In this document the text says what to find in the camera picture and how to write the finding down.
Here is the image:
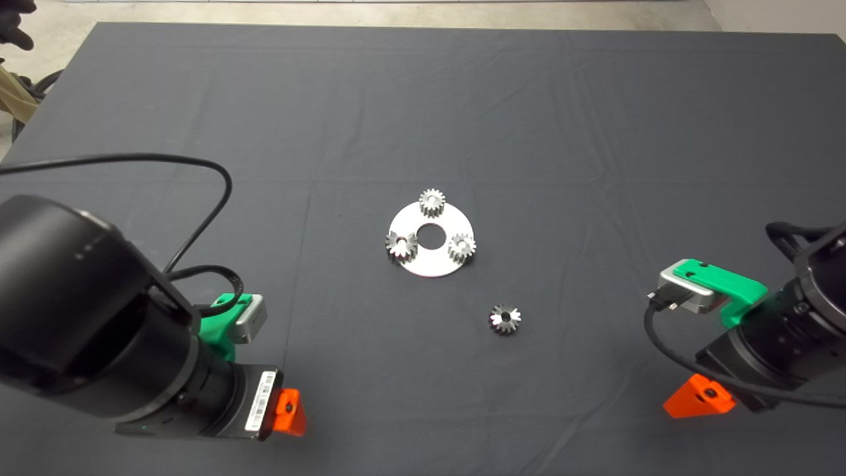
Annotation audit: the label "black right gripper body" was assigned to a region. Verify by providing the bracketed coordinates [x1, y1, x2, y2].
[695, 315, 815, 412]

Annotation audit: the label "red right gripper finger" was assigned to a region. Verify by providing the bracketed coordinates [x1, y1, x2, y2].
[663, 374, 736, 420]

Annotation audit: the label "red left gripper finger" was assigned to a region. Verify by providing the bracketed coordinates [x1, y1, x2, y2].
[273, 388, 309, 438]

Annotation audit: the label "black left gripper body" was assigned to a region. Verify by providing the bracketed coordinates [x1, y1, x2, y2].
[116, 363, 285, 442]

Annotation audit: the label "larger steel gear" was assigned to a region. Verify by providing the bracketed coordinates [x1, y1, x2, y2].
[385, 229, 419, 261]

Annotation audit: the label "small dark steel gear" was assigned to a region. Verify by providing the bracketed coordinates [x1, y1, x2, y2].
[489, 304, 522, 336]

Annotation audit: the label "black gloved hand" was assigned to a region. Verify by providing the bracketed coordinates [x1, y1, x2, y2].
[0, 0, 37, 52]

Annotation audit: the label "round metal plate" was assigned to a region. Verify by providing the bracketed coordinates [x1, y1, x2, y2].
[387, 202, 476, 278]

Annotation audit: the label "dark grey table cloth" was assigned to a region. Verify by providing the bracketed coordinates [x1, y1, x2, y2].
[0, 22, 846, 476]

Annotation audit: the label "green left camera mount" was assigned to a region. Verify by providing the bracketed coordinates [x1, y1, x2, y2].
[198, 293, 255, 363]

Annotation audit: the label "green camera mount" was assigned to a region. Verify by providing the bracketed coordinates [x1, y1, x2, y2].
[198, 293, 255, 363]
[674, 259, 769, 329]

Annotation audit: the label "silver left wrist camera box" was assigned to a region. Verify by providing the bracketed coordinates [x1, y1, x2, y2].
[228, 296, 268, 344]

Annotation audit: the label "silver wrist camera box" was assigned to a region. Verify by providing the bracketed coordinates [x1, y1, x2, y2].
[228, 296, 268, 344]
[659, 261, 728, 315]

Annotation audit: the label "thin black right camera cable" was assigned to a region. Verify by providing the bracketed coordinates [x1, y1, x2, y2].
[644, 290, 846, 408]

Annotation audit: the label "thin black camera cable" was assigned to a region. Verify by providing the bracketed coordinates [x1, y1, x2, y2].
[644, 290, 846, 408]
[0, 153, 245, 318]

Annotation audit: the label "green right camera mount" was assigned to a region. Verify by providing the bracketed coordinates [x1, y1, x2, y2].
[674, 259, 769, 329]

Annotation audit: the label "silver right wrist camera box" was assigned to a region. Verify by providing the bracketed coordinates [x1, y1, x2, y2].
[659, 261, 728, 315]

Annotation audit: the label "thin black left camera cable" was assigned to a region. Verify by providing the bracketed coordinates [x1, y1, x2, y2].
[0, 153, 245, 318]

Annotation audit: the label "black floor cable bundle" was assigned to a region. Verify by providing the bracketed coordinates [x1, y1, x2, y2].
[12, 69, 65, 136]

